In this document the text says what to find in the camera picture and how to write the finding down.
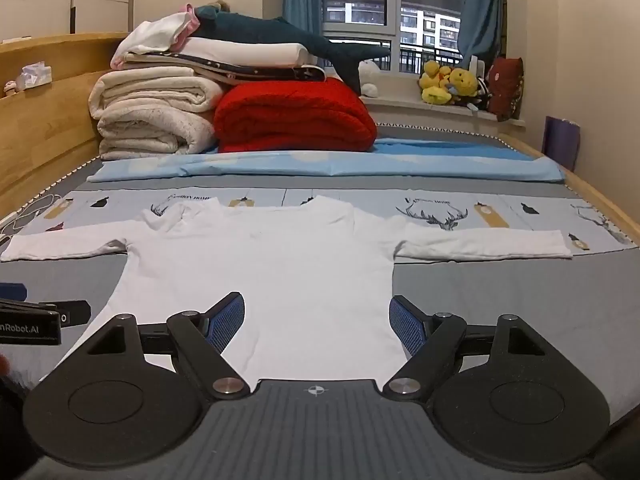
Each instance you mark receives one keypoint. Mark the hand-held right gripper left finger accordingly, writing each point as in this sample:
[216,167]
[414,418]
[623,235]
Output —
[227,322]

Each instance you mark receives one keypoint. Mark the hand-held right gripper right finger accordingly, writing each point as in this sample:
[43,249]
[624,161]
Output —
[407,327]

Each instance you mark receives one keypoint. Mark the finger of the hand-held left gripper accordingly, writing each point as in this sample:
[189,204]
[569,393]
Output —
[75,312]
[12,292]

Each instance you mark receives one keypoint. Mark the white long-sleeve shirt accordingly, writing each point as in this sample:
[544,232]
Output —
[280,280]

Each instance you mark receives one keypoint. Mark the grey printed bed sheet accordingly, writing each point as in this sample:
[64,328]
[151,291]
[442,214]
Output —
[475,300]

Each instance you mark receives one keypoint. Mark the patterned light blue play mat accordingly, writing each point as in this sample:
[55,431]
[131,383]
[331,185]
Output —
[45,135]

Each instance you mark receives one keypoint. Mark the light blue blanket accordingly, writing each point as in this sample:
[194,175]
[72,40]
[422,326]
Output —
[300,167]

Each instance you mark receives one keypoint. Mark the cream folded blanket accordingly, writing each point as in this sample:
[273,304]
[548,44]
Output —
[150,110]

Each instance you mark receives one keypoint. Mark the red folded blanket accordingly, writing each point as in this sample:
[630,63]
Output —
[295,115]

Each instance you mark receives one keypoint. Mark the tissue packet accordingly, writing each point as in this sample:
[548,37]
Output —
[36,75]

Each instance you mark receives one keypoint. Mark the purple bag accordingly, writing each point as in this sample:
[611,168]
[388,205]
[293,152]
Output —
[561,142]

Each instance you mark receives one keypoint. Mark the yellow plush toy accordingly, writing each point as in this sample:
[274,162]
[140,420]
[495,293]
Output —
[434,82]
[462,82]

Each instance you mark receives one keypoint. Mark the white plush toy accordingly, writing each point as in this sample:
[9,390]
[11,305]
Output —
[371,80]

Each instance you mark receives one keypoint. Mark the red cushion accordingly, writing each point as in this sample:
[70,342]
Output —
[506,90]

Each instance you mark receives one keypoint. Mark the white folded quilt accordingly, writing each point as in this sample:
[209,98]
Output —
[250,52]

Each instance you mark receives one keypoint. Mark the teal shark plush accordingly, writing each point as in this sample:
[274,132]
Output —
[260,32]

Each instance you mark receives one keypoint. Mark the white and pink clothing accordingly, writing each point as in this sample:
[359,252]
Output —
[160,32]

